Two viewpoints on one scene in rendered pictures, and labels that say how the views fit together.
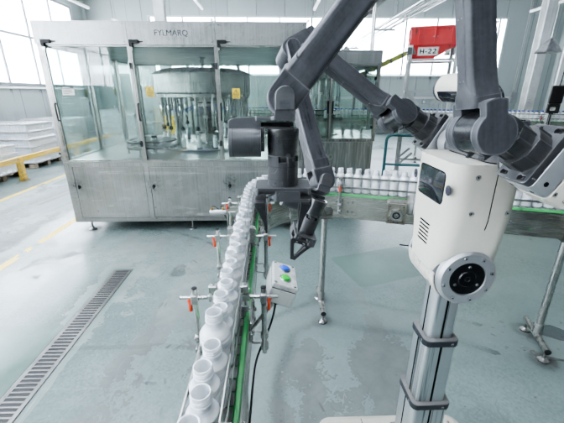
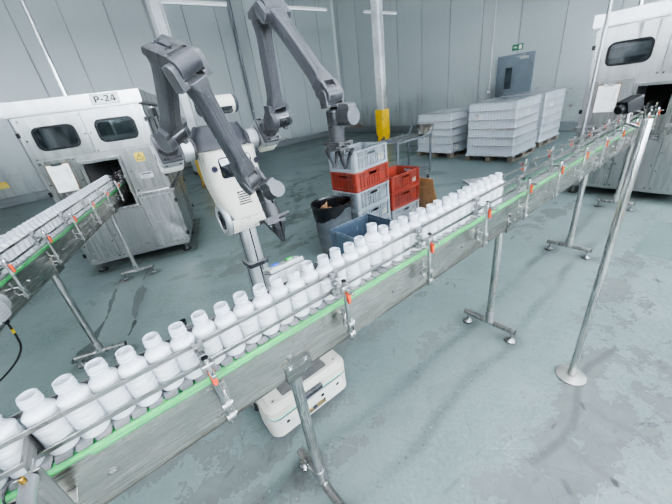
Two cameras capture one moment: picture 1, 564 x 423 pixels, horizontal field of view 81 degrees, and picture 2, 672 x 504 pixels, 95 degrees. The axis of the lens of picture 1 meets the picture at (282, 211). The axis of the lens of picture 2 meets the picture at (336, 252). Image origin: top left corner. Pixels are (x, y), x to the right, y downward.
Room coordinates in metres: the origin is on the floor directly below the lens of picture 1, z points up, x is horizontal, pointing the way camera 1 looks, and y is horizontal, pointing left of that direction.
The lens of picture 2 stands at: (1.33, 0.96, 1.63)
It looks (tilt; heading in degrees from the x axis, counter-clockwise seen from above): 26 degrees down; 236
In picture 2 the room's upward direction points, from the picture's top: 8 degrees counter-clockwise
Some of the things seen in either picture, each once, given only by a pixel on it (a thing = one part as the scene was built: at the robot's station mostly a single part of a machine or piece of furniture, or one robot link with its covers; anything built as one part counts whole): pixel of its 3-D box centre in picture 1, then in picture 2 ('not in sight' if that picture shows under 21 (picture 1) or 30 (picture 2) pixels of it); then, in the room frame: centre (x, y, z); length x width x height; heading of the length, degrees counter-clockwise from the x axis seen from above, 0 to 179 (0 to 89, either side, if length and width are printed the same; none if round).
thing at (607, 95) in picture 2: not in sight; (606, 98); (-3.81, -0.40, 1.22); 0.23 x 0.03 x 0.32; 92
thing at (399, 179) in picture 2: not in sight; (394, 178); (-1.73, -1.97, 0.55); 0.61 x 0.41 x 0.22; 5
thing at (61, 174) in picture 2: not in sight; (62, 177); (1.73, -3.71, 1.22); 0.23 x 0.04 x 0.32; 164
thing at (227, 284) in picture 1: (227, 306); (337, 269); (0.80, 0.15, 1.08); 0.06 x 0.06 x 0.17
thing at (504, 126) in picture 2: not in sight; (502, 128); (-5.87, -2.65, 0.59); 1.24 x 1.03 x 1.17; 4
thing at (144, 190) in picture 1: (203, 126); not in sight; (5.20, 1.20, 1.18); 2.88 x 2.73 x 2.35; 92
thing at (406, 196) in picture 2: not in sight; (394, 194); (-1.73, -1.97, 0.33); 0.61 x 0.41 x 0.22; 5
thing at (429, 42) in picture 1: (424, 106); not in sight; (7.06, -2.89, 1.40); 0.92 x 0.72 x 2.80; 74
